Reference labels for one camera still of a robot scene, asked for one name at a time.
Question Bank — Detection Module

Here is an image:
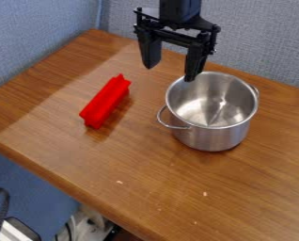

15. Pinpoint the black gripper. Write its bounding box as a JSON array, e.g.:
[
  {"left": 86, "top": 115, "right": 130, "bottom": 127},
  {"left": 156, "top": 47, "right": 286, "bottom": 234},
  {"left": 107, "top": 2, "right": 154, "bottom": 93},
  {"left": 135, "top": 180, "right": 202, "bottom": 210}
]
[{"left": 135, "top": 0, "right": 222, "bottom": 82}]

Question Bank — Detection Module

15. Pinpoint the red plastic block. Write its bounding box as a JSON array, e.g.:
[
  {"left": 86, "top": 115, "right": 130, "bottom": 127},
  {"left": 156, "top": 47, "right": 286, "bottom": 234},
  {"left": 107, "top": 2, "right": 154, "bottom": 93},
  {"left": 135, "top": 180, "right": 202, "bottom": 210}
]
[{"left": 79, "top": 73, "right": 132, "bottom": 129}]

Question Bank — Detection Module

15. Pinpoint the metal pot with handles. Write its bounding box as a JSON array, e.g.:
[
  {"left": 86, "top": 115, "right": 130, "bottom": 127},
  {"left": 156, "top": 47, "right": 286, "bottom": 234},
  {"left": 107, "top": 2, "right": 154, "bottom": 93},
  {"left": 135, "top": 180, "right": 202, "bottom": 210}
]
[{"left": 158, "top": 72, "right": 260, "bottom": 152}]

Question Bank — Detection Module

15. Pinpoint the white equipment under table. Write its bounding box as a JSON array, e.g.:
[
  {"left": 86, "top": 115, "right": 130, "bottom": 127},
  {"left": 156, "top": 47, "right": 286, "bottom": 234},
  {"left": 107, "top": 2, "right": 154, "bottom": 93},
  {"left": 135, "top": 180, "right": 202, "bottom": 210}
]
[{"left": 54, "top": 205, "right": 115, "bottom": 241}]

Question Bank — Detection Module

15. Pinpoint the white ribbed box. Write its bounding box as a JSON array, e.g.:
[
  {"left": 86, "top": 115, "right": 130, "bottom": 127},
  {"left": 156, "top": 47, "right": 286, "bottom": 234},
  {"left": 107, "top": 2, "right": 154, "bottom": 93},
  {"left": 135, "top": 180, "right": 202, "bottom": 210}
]
[{"left": 0, "top": 217, "right": 42, "bottom": 241}]

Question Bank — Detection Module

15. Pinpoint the black cable loop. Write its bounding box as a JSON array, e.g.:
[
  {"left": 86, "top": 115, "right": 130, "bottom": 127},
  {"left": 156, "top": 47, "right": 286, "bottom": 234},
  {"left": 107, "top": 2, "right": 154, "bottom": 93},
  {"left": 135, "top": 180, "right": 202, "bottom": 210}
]
[{"left": 0, "top": 187, "right": 11, "bottom": 241}]

